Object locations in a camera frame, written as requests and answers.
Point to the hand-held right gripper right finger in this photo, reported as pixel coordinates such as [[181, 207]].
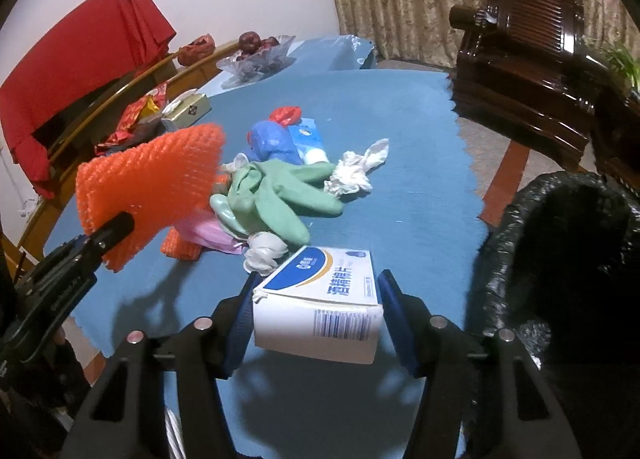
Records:
[[397, 329]]

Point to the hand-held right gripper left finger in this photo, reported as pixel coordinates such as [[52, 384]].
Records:
[[241, 324]]

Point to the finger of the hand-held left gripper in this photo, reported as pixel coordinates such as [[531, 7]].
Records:
[[114, 230]]

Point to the orange foam net sleeve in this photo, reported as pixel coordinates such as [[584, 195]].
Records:
[[150, 189], [179, 245]]

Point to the white and blue cardboard box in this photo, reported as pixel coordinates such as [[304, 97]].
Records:
[[320, 304]]

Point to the pink plastic bag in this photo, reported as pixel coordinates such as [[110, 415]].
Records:
[[212, 235]]

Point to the green rubber glove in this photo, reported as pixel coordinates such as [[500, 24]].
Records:
[[280, 194]]

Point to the white tissue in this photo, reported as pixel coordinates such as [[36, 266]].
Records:
[[356, 170]]

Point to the blue plastic bag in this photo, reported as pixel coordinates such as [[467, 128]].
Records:
[[270, 141]]

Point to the black lined waste bin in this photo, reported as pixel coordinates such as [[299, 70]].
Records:
[[570, 259]]

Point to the red and yellow snack packets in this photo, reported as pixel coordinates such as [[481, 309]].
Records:
[[131, 125]]

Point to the pale green plastic piece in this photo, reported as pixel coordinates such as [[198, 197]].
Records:
[[224, 209]]

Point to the green and white tissue box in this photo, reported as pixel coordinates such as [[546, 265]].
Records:
[[186, 109]]

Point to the red cloth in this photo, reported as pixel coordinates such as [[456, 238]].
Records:
[[80, 84]]

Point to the blue felt tablecloth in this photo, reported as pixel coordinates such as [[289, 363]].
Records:
[[400, 149]]

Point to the red woven basket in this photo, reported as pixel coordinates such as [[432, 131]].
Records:
[[197, 49]]

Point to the red crumpled wrapper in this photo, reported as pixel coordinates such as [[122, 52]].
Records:
[[285, 114]]

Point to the clear bag with fruit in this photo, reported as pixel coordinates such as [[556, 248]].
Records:
[[255, 61]]

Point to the red apples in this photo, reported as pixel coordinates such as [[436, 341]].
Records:
[[252, 42]]

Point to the shiny blue plastic sheet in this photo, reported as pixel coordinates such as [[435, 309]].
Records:
[[330, 51]]

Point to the dark wooden armchair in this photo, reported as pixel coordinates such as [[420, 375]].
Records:
[[525, 64]]

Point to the green potted plant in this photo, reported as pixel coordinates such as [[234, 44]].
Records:
[[622, 64]]

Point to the light wooden sofa frame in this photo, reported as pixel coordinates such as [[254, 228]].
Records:
[[107, 104]]

